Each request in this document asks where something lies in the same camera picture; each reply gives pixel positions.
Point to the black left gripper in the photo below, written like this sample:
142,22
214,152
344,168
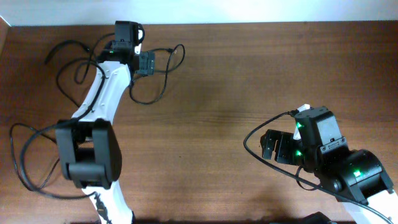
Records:
147,63

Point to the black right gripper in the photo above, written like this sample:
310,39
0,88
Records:
283,140

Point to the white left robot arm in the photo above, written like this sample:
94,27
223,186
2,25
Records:
88,149

